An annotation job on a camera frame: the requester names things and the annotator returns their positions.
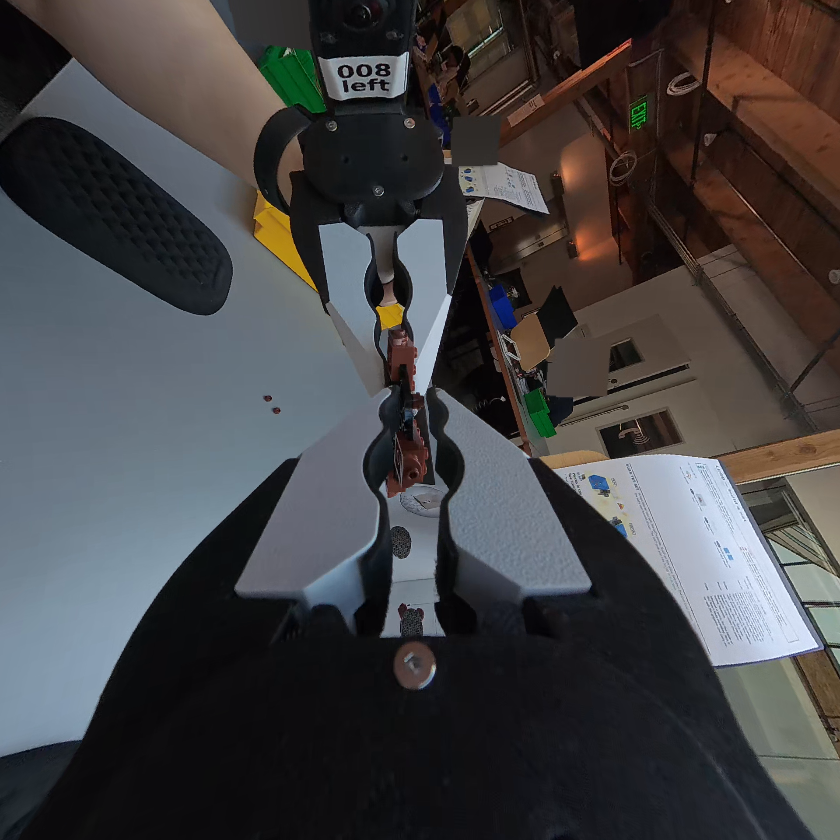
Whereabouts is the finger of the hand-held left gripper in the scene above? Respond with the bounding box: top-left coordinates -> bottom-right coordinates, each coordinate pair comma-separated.
318,223 -> 389,389
392,218 -> 455,391

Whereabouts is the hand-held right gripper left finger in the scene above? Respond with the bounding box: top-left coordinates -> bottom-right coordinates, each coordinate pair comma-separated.
234,386 -> 401,634

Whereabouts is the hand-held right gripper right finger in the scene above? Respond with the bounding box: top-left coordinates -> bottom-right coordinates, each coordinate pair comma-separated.
425,386 -> 593,631

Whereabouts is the brown cross brick model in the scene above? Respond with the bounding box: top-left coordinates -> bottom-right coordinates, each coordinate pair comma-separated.
384,328 -> 434,496

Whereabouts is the person's left forearm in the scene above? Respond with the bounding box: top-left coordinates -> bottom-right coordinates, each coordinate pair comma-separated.
10,0 -> 316,191

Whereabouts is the grey desk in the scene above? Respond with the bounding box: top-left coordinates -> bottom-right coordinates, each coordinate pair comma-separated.
0,59 -> 442,759

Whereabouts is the yellow plastic bin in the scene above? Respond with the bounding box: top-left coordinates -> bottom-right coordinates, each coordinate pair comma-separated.
252,190 -> 404,329

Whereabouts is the wooden background table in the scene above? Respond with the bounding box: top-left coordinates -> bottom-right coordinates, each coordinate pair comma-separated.
469,249 -> 534,454

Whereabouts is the blue plastic bin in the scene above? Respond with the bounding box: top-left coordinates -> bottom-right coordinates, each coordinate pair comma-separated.
489,283 -> 526,329

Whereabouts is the wooden board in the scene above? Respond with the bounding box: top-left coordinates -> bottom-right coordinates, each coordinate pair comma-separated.
539,448 -> 611,472

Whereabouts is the grey instruction booklet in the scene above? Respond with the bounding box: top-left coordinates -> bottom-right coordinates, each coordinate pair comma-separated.
392,486 -> 447,637

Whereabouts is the paper sheet with blue pictures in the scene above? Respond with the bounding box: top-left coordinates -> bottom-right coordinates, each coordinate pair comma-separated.
459,164 -> 551,216

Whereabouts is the green plastic bin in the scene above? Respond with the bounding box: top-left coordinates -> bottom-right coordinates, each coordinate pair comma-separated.
521,387 -> 559,437
258,46 -> 327,114

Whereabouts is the wooden chair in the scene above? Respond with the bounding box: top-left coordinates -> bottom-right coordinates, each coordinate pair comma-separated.
508,315 -> 552,368

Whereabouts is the black panel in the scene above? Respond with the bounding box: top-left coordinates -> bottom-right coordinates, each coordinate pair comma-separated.
535,285 -> 578,342

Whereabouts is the white illustrated instruction sheet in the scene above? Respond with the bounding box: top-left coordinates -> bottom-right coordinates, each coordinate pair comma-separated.
551,453 -> 824,669

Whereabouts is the black textured wrist rest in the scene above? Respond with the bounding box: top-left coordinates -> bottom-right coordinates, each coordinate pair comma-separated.
0,117 -> 234,316

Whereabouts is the person's blue clothing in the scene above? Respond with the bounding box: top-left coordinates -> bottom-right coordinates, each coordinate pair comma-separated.
0,738 -> 83,840

